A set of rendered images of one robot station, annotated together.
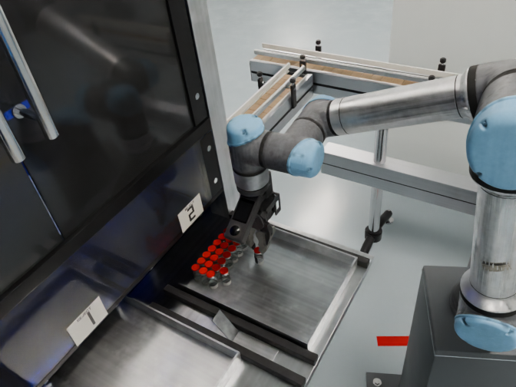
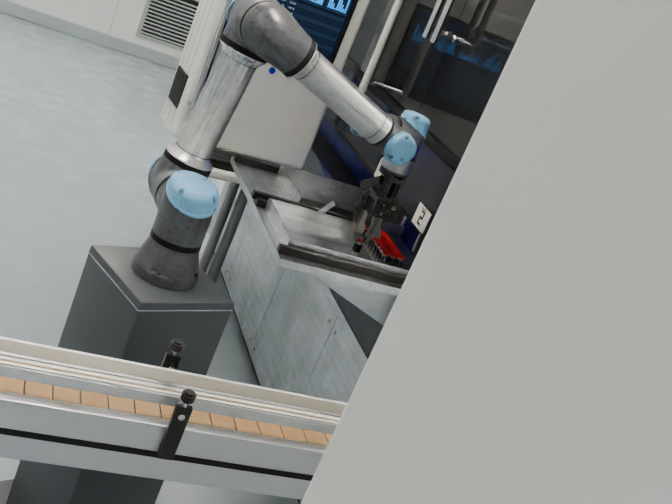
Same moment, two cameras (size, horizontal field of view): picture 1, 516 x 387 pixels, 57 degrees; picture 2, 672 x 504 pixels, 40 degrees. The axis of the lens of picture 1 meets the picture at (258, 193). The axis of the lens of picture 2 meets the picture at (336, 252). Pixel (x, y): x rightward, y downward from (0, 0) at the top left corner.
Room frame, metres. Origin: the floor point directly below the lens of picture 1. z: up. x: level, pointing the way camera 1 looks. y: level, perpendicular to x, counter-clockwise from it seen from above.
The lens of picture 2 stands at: (1.85, -1.98, 1.66)
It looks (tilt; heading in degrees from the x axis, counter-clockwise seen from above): 19 degrees down; 119
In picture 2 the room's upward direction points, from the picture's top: 23 degrees clockwise
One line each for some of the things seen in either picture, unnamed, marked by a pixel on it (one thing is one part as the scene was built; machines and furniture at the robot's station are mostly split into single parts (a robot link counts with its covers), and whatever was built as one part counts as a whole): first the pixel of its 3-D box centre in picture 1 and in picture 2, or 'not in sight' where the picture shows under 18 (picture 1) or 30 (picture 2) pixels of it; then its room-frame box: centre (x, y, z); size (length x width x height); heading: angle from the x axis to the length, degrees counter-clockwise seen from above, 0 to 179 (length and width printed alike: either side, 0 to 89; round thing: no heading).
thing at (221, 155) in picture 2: not in sight; (247, 165); (0.13, 0.33, 0.82); 0.40 x 0.14 x 0.02; 62
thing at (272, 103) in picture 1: (251, 120); not in sight; (1.38, -0.01, 0.92); 0.69 x 0.15 x 0.16; 144
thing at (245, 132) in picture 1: (248, 144); (408, 134); (0.80, 0.01, 1.23); 0.09 x 0.08 x 0.11; 58
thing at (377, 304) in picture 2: not in sight; (341, 290); (0.81, -0.02, 0.80); 0.34 x 0.03 x 0.13; 54
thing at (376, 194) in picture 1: (378, 177); not in sight; (1.53, -0.52, 0.46); 0.09 x 0.09 x 0.77; 54
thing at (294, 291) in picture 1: (269, 275); (336, 239); (0.73, 0.00, 0.90); 0.34 x 0.26 x 0.04; 54
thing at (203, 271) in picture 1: (223, 254); (381, 249); (0.81, 0.11, 0.90); 0.18 x 0.02 x 0.05; 144
